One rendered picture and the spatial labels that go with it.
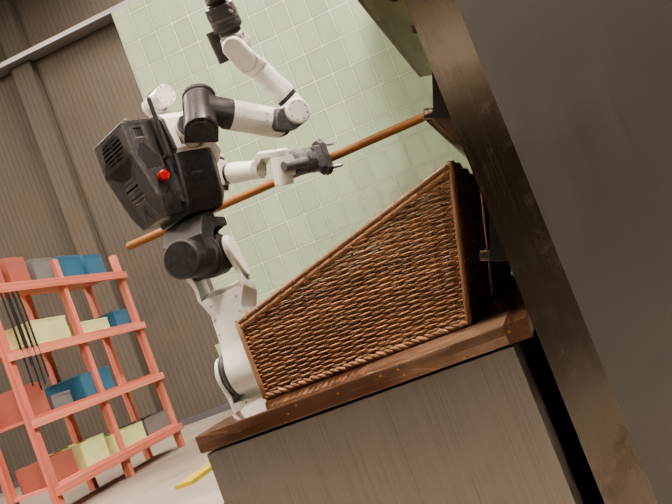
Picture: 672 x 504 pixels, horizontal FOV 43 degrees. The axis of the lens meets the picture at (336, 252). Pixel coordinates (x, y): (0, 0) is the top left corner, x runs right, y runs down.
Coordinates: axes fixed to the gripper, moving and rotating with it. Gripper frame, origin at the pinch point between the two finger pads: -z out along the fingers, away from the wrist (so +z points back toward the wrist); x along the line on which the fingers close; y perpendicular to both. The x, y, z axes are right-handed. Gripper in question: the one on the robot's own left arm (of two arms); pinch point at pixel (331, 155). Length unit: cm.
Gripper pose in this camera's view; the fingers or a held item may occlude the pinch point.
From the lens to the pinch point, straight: 297.8
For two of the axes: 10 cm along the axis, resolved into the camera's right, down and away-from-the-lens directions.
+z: -7.2, 2.3, -6.6
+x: 3.6, 9.3, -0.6
